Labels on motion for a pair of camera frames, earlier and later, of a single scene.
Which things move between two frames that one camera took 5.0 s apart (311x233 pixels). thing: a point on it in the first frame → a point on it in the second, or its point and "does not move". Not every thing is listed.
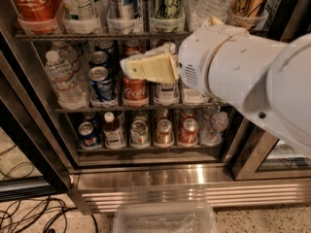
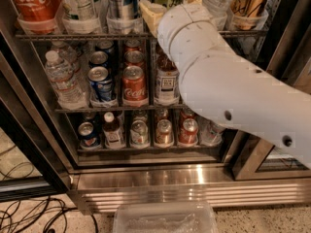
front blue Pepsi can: (100, 83) does not move
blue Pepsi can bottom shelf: (86, 136) does not move
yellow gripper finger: (160, 67) → (152, 13)
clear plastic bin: (164, 217) does not move
